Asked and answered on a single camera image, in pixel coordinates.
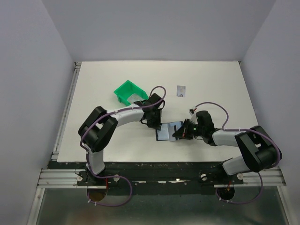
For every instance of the aluminium front frame rail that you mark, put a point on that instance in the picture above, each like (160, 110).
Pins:
(52, 178)

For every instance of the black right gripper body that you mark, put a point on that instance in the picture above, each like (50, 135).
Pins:
(190, 130)

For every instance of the aluminium table edge rail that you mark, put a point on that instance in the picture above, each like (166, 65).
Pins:
(55, 151)

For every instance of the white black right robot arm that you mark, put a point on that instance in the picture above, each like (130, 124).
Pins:
(258, 151)

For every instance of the blue leather card holder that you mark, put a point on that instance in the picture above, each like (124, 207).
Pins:
(162, 134)

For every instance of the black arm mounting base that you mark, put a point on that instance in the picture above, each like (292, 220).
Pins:
(159, 178)

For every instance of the grey striped credit card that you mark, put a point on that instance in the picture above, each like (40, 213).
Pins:
(172, 128)

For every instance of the green plastic bin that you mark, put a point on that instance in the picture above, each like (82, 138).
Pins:
(127, 89)

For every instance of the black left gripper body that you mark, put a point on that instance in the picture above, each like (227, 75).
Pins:
(154, 121)

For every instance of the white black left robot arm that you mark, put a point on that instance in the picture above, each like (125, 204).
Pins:
(99, 127)

